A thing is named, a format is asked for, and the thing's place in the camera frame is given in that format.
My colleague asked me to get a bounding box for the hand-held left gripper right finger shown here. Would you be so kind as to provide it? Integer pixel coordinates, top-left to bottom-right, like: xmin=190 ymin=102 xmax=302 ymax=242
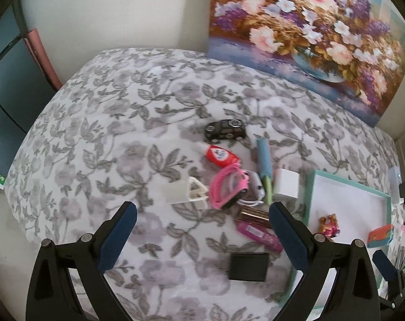
xmin=268 ymin=202 xmax=381 ymax=321

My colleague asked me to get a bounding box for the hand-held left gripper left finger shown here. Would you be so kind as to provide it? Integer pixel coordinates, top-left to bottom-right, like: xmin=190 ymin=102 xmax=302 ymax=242
xmin=26 ymin=201 xmax=138 ymax=321

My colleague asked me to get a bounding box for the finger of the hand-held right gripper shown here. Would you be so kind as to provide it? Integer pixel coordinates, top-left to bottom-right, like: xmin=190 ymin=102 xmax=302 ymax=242
xmin=372 ymin=250 xmax=405 ymax=309

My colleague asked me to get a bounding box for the pink tube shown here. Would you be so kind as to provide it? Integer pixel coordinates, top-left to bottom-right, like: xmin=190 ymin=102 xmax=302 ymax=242
xmin=236 ymin=221 xmax=283 ymax=251

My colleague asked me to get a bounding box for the black square charger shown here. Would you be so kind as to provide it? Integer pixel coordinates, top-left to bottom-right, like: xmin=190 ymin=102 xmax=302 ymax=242
xmin=219 ymin=252 xmax=270 ymax=281

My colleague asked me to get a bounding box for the teal cardboard box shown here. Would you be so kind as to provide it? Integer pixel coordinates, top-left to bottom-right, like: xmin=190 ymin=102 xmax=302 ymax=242
xmin=277 ymin=170 xmax=392 ymax=311

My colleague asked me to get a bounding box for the blue correction tape pen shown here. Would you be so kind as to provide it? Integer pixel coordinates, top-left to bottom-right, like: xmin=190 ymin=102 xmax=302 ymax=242
xmin=256 ymin=137 xmax=275 ymax=205

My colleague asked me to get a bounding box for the pink wristwatch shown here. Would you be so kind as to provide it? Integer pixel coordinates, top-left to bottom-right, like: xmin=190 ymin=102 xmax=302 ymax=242
xmin=209 ymin=164 xmax=250 ymax=209

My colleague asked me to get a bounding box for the blue orange tape dispenser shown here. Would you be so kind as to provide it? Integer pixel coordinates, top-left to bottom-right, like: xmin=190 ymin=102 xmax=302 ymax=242
xmin=368 ymin=225 xmax=395 ymax=249

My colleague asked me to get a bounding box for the gold brown cosmetic tube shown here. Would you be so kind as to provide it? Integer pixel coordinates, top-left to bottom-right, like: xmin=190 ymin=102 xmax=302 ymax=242
xmin=239 ymin=207 xmax=271 ymax=223

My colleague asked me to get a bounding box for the pink brown toy figure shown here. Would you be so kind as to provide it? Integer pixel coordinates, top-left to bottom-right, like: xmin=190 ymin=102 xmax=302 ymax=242
xmin=319 ymin=215 xmax=341 ymax=239

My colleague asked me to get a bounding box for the white cube charger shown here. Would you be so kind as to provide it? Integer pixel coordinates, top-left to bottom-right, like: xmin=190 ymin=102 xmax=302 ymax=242
xmin=272 ymin=168 xmax=300 ymax=201

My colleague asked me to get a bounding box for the grey white small device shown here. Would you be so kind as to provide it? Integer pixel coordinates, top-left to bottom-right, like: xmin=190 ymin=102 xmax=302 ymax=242
xmin=241 ymin=170 xmax=266 ymax=208

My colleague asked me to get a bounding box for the white triangular plug adapter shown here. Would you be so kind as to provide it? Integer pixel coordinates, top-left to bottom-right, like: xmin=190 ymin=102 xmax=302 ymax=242
xmin=162 ymin=176 xmax=210 ymax=209

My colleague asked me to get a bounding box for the white power strip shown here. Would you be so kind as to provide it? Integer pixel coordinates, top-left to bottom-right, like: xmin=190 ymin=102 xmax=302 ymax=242
xmin=388 ymin=166 xmax=405 ymax=204

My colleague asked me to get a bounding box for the red glue bottle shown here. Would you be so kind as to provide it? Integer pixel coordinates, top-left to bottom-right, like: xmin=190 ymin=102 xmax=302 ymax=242
xmin=206 ymin=145 xmax=240 ymax=165

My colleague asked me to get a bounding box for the black toy car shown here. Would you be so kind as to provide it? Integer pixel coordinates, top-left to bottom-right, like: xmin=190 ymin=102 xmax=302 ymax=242
xmin=204 ymin=119 xmax=247 ymax=141

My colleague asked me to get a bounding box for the pink chair back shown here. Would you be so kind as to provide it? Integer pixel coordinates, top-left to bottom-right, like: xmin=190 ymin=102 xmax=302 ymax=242
xmin=24 ymin=28 xmax=63 ymax=91

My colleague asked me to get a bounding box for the floral still life painting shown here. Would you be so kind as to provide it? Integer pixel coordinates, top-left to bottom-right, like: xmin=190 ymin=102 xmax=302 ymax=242
xmin=207 ymin=0 xmax=405 ymax=128

